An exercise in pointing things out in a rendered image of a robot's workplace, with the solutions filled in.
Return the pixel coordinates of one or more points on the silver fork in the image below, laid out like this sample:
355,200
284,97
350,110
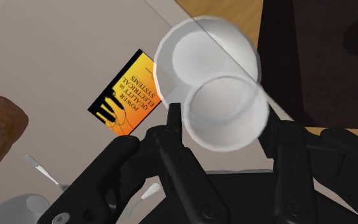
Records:
42,170

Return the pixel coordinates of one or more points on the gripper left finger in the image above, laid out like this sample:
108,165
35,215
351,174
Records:
178,167

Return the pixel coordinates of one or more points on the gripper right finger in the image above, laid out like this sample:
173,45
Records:
293,173

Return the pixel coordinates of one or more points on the dark robot stand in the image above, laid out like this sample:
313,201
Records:
321,62

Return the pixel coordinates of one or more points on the silver spoon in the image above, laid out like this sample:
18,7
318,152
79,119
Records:
150,191

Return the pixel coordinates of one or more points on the orange and black book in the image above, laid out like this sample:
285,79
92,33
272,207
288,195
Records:
129,93

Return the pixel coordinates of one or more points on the white mug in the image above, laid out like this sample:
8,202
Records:
8,211

